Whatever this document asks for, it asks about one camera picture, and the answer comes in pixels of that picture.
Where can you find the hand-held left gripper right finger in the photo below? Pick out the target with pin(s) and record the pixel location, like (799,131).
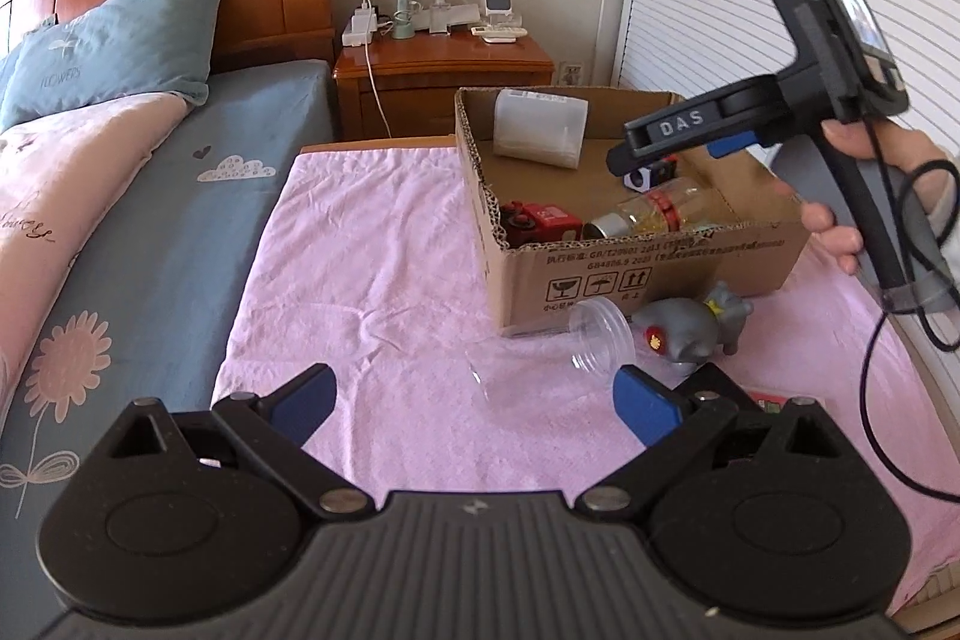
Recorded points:
(645,404)

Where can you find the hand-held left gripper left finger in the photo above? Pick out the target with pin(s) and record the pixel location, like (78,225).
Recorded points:
(304,400)

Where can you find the pink cloth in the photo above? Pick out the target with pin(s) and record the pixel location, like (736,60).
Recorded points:
(360,280)

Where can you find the clear plastic cup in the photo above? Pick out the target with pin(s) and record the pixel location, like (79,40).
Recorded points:
(592,340)

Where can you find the blue cube toy red knobs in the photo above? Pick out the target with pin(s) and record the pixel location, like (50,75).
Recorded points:
(646,179)

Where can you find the white wall socket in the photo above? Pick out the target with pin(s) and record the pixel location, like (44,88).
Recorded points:
(571,73)

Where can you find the pink quilt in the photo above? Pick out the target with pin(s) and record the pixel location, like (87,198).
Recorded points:
(67,197)

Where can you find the white charger plug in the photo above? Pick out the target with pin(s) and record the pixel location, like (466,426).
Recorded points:
(365,14)

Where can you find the small clear spray bottle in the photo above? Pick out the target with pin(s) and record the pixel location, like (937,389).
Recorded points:
(440,10)

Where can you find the white power strip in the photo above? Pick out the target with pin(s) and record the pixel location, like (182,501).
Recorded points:
(358,35)

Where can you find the brown cardboard box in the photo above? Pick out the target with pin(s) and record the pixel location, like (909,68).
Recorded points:
(600,280)

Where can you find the large blue pillow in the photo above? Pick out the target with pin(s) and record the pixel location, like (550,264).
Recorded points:
(120,40)

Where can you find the red flat packet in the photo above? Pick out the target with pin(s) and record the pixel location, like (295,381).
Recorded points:
(772,401)

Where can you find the person's right hand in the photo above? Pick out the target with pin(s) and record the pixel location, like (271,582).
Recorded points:
(907,145)

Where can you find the blue-grey floral bed sheet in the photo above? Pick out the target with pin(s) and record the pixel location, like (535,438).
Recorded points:
(187,250)

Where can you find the green white cotton swab box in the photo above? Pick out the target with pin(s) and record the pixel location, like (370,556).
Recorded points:
(540,130)

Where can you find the red toy fire truck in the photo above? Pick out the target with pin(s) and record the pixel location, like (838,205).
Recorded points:
(547,221)

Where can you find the grey animal toy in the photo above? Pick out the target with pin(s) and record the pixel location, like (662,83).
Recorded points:
(682,325)

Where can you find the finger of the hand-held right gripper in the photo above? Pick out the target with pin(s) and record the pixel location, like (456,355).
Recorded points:
(637,159)
(735,144)

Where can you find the white remote control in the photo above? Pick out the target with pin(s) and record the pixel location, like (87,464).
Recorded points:
(501,34)

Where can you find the wooden nightstand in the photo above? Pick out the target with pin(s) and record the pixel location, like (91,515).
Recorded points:
(450,59)

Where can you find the wooden table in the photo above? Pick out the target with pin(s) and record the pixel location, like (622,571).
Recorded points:
(375,145)

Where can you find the clear bottle of gold capsules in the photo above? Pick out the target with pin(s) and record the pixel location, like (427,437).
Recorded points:
(660,209)

